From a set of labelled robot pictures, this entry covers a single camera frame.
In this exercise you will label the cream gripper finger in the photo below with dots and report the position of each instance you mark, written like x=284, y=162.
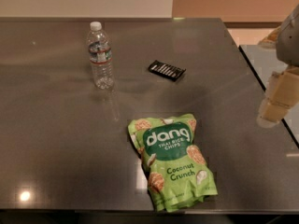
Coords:
x=281, y=97

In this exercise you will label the clear plastic water bottle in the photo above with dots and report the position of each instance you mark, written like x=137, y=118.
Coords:
x=100, y=56

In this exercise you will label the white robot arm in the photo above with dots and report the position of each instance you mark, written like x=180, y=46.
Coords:
x=287, y=42

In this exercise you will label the black rxbar chocolate bar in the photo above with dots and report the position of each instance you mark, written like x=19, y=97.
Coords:
x=166, y=70

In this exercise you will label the grey side table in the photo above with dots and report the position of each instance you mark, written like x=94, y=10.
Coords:
x=266, y=67

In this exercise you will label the green dang rice chips bag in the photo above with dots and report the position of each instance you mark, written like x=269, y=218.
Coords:
x=178, y=175

